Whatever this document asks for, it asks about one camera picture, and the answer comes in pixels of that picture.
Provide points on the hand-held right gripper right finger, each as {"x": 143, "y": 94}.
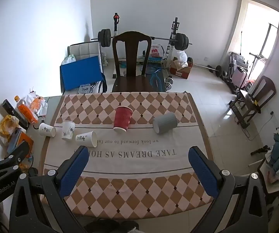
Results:
{"x": 202, "y": 172}

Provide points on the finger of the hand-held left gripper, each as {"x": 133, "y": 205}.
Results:
{"x": 15, "y": 156}

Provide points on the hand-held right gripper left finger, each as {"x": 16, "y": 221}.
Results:
{"x": 74, "y": 170}

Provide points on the white printed paper cup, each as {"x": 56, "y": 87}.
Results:
{"x": 85, "y": 137}
{"x": 46, "y": 129}
{"x": 68, "y": 130}

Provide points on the grey ribbed cup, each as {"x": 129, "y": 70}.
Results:
{"x": 166, "y": 123}

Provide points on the red ribbed paper cup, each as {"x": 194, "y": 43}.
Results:
{"x": 122, "y": 119}

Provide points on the grey phone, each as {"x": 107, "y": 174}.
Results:
{"x": 14, "y": 139}

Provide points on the orange box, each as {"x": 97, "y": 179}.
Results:
{"x": 26, "y": 139}

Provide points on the yellow plastic bag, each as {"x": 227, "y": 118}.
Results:
{"x": 5, "y": 128}

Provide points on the long black box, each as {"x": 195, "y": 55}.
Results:
{"x": 11, "y": 111}

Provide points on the orange drink bottle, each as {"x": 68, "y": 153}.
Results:
{"x": 25, "y": 110}

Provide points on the crumpled white plastic bag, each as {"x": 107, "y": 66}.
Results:
{"x": 41, "y": 108}

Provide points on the black tool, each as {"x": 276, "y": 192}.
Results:
{"x": 259, "y": 150}

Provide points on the brown checkered tablecloth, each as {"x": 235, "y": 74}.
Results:
{"x": 134, "y": 189}

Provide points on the clear plastic container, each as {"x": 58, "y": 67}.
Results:
{"x": 84, "y": 89}

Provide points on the chrome dumbbell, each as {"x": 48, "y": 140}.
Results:
{"x": 169, "y": 83}

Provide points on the blue board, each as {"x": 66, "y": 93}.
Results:
{"x": 81, "y": 72}

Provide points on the pink suitcase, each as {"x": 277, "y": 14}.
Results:
{"x": 239, "y": 77}

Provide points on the cardboard box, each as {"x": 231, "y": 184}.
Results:
{"x": 181, "y": 71}

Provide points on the thin barbell with small plates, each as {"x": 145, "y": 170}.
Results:
{"x": 218, "y": 69}

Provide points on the dark wooden chair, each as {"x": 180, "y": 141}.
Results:
{"x": 265, "y": 88}
{"x": 131, "y": 53}

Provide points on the clear plastic bag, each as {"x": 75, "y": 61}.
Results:
{"x": 69, "y": 59}

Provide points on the grey folded rack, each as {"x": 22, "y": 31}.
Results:
{"x": 237, "y": 59}

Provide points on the white padded chair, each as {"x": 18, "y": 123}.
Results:
{"x": 86, "y": 49}

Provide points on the red and white bag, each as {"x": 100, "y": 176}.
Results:
{"x": 155, "y": 51}

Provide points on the white weight bench rack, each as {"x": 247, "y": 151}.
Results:
{"x": 172, "y": 46}

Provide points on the barbell with black plates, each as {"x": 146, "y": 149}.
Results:
{"x": 105, "y": 37}

